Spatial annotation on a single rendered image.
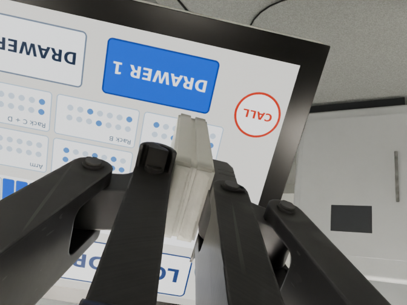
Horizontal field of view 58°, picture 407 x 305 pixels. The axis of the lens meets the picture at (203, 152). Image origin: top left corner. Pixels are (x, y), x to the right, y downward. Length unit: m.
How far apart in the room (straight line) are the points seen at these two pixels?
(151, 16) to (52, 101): 0.11
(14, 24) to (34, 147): 0.10
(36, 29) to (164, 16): 0.10
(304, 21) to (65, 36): 1.52
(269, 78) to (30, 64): 0.20
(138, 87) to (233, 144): 0.10
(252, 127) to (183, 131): 0.18
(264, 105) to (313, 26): 1.49
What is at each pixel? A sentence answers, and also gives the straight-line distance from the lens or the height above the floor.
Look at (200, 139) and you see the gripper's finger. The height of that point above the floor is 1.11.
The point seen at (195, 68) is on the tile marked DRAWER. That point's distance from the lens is 0.32.
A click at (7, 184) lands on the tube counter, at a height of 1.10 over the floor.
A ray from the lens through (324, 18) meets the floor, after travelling 1.77.
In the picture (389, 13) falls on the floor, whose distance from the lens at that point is 1.79.
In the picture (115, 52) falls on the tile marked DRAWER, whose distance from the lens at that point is 0.32.
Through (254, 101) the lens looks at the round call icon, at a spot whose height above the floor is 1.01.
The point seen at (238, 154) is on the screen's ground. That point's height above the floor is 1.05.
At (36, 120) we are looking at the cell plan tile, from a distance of 0.35.
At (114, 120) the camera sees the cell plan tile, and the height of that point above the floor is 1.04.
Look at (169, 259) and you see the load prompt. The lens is 0.39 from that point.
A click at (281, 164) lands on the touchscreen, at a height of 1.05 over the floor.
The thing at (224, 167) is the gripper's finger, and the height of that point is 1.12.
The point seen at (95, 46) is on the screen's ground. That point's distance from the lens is 0.32.
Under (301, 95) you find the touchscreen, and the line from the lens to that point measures 0.33.
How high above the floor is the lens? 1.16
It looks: 20 degrees down
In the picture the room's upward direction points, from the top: 171 degrees counter-clockwise
